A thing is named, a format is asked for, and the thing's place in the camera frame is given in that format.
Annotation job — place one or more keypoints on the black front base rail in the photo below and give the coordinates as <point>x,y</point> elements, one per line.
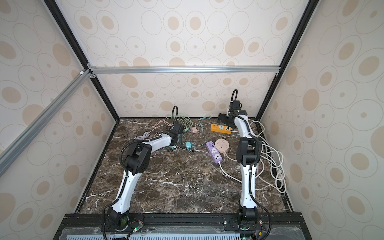
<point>222,226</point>

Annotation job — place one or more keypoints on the teal plug adapter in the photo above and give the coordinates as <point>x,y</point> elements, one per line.
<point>189,145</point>

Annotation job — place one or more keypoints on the aluminium rail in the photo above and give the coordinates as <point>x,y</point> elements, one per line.
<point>185,70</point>
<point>27,136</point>

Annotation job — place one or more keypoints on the round pink power strip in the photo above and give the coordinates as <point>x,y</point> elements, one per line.
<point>222,145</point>

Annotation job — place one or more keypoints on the left aluminium rail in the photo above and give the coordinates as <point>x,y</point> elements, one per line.
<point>27,136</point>

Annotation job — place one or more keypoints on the pink plug adapter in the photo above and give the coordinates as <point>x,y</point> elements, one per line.
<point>194,130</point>

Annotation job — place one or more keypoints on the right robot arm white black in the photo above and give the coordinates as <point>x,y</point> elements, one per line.
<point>248,156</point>

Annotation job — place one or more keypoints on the orange power strip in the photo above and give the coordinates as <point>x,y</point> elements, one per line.
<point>221,129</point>

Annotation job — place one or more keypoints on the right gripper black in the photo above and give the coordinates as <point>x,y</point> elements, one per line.
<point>224,121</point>

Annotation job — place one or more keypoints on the back aluminium rail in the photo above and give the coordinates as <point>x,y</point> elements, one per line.
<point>185,70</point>

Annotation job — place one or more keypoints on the purple power strip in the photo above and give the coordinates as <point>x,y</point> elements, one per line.
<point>215,154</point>

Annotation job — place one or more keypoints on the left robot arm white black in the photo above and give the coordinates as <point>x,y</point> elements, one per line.
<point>135,159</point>

